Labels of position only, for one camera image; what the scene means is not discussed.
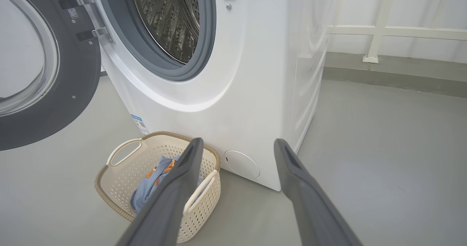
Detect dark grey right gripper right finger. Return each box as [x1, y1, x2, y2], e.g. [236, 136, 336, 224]
[274, 139, 363, 246]

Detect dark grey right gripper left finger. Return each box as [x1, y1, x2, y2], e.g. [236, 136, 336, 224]
[116, 138, 204, 246]

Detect blue cartoon print garment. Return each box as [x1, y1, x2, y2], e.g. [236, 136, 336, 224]
[130, 156, 205, 215]

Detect black round glass washer door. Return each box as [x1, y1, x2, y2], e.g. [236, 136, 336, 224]
[0, 0, 102, 151]

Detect white front-load washing machine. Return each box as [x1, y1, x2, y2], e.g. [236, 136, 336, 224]
[73, 0, 338, 192]

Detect grey rubber door gasket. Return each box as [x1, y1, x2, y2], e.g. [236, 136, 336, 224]
[96, 0, 217, 81]

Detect stainless steel washing machine drum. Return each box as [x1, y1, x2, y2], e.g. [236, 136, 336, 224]
[131, 0, 200, 65]

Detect metal door hinge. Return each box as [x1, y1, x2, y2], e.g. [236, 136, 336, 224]
[75, 0, 115, 44]

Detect cream perforated laundry basket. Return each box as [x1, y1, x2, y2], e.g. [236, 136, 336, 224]
[94, 131, 221, 243]

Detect round white filter cover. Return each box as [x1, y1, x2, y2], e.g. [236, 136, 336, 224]
[223, 150, 260, 179]

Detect blue energy label sticker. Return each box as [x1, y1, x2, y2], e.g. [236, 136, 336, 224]
[131, 114, 150, 136]

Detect white metal railing frame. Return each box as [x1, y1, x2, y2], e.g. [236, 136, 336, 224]
[326, 0, 467, 64]

